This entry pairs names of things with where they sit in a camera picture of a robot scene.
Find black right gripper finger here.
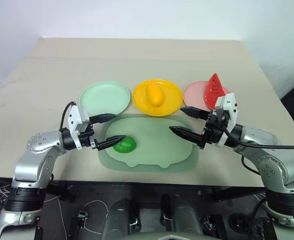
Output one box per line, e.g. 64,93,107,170
179,106,211,121
169,126,205,148

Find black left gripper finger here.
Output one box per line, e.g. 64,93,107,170
88,113,118,125
95,135,127,152

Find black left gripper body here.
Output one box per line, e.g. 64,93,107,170
77,121,99,151

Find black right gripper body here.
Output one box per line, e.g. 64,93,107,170
199,109,230,151

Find pink plate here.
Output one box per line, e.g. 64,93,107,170
182,80,232,112

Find light green plate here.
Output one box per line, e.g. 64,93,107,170
78,80,132,117

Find yellow plate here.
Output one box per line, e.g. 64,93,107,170
132,79,183,117

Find green toy fruit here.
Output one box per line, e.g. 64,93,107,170
112,136,138,154

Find red toy watermelon slice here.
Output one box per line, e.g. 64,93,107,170
203,72,227,111

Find translucent green tray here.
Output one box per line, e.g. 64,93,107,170
97,113,200,174

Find yellow toy mango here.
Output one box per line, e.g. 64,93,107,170
145,83,163,108

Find dark rounded robot leg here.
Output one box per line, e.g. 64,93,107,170
161,193,205,240
100,197,141,240

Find grey robot torso edge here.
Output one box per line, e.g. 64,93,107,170
126,231,213,240

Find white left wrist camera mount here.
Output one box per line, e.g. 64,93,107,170
67,104,90,151

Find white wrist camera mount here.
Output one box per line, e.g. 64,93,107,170
67,104,90,151
213,92,238,147

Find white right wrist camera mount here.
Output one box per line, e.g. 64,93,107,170
213,92,238,147

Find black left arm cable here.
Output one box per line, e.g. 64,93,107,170
59,100,78,131

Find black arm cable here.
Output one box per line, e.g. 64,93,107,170
220,126,294,151
59,100,78,131

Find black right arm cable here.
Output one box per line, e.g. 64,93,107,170
220,126,294,151

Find thin white floor cable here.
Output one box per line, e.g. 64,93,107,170
82,199,113,237

